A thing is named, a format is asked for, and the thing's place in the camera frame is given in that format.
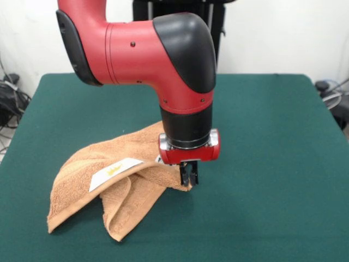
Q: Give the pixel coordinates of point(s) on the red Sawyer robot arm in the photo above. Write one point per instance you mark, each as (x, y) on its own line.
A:
(136, 52)

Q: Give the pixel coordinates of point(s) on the dark green table cloth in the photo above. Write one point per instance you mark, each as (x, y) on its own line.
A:
(272, 177)

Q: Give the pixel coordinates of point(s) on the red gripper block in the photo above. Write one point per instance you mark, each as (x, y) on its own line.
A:
(191, 155)

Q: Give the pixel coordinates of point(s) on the tan terry towel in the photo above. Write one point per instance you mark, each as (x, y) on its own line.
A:
(122, 163)

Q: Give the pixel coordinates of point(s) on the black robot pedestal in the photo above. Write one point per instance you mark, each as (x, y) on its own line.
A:
(218, 27)

